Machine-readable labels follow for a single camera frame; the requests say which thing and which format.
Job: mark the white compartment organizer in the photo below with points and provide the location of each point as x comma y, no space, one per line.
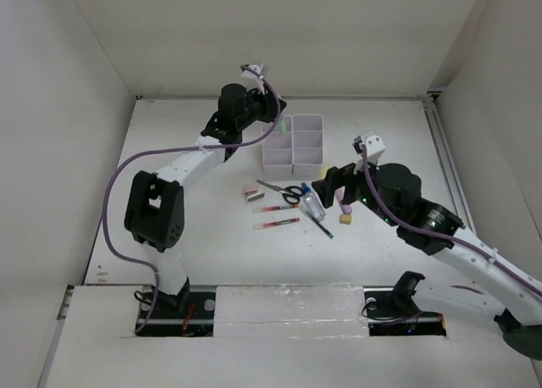
277,153
307,144

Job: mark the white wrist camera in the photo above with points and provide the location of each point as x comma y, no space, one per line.
252,76
369,146

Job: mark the clear bottle blue cap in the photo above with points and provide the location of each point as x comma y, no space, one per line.
312,202

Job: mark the right white compartment organizer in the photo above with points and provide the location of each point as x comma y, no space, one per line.
307,144

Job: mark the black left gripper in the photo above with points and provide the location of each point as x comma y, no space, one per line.
267,101

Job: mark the black handled scissors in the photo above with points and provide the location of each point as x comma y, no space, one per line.
291,194

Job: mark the green highlighter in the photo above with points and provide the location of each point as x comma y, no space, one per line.
282,126

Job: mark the green gel pen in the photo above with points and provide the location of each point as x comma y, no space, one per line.
328,233

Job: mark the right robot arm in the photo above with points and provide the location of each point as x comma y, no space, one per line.
503,298

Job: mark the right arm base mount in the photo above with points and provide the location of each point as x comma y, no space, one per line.
390,310

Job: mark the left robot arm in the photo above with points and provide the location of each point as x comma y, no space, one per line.
155,213

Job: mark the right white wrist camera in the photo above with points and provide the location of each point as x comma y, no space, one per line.
369,146

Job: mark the red gel pen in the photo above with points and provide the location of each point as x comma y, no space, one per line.
273,224
269,209

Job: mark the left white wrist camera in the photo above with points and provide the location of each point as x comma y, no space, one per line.
252,76

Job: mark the aluminium frame rail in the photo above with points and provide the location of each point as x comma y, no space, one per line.
444,154

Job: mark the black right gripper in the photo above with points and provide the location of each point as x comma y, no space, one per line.
335,178

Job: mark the left white compartment organizer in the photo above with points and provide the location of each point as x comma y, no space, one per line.
277,153

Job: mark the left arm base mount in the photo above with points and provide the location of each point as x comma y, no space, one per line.
190,314

